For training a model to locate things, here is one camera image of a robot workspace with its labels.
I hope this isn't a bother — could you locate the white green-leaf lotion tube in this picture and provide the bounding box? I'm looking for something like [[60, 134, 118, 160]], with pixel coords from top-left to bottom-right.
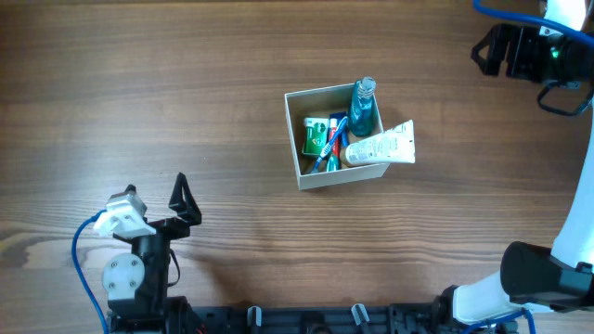
[[340, 120, 416, 167]]

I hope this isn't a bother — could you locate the teal mouthwash bottle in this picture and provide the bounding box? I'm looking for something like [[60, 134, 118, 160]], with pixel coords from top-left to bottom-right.
[[348, 77, 376, 137]]

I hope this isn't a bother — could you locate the green white soap packet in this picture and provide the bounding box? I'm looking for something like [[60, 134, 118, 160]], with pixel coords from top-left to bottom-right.
[[302, 117, 329, 157]]

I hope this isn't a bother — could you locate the blue white toothbrush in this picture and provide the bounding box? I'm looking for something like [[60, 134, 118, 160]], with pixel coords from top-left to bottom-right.
[[310, 116, 348, 174]]

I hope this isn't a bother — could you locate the teal white toothpaste tube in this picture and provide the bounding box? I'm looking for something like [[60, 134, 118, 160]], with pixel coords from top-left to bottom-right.
[[326, 118, 340, 172]]

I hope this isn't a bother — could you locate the blue disposable razor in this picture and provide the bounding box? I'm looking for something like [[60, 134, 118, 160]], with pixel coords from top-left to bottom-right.
[[329, 111, 349, 148]]

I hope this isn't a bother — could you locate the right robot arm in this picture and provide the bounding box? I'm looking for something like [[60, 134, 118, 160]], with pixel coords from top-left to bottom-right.
[[433, 1, 593, 332]]

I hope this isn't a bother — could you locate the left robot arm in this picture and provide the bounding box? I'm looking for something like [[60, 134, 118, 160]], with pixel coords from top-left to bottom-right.
[[94, 173, 206, 333]]

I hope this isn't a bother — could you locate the white open cardboard box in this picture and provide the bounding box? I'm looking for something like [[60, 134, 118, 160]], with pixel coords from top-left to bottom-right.
[[284, 83, 389, 190]]

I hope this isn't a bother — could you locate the left blue cable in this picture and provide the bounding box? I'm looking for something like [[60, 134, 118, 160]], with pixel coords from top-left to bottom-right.
[[71, 209, 110, 334]]

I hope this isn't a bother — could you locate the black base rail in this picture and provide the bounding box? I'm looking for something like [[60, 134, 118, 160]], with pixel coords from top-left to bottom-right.
[[108, 303, 465, 334]]

